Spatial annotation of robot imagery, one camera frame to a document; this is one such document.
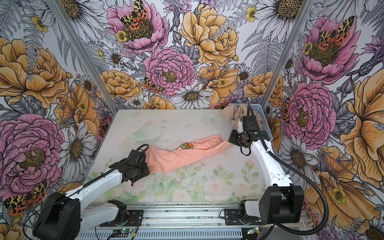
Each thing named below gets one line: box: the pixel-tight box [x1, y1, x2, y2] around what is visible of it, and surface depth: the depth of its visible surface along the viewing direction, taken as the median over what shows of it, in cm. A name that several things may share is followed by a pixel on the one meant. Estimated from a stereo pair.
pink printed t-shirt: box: [145, 134, 233, 175], surface depth 93 cm
